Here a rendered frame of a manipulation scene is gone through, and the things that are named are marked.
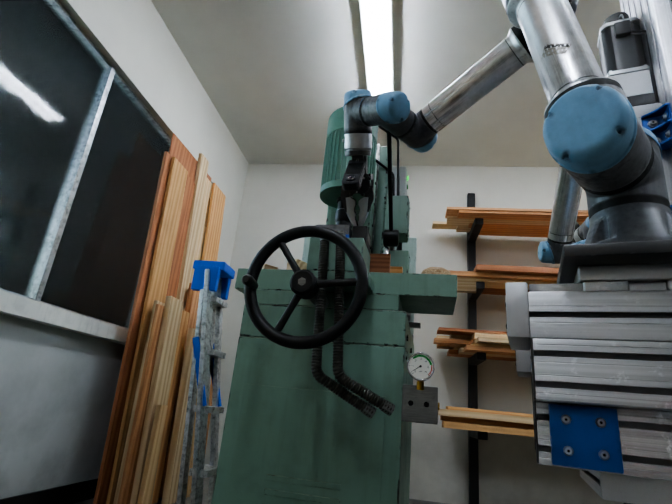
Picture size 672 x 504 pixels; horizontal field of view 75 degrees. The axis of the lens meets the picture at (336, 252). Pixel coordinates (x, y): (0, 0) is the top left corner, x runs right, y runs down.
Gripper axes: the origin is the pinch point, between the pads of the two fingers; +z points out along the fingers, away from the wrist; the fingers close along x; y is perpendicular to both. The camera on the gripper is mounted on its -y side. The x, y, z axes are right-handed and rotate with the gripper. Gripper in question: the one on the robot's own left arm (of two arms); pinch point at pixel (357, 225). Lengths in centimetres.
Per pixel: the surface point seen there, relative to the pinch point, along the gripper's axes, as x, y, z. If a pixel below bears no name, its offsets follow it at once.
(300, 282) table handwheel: 8.1, -27.5, 9.7
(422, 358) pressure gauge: -18.6, -22.0, 27.8
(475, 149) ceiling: -53, 276, -33
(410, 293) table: -15.0, -8.3, 16.4
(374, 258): -4.2, 3.9, 9.9
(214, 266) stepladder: 81, 67, 28
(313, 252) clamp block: 9.0, -12.9, 5.5
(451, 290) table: -25.1, -7.6, 15.4
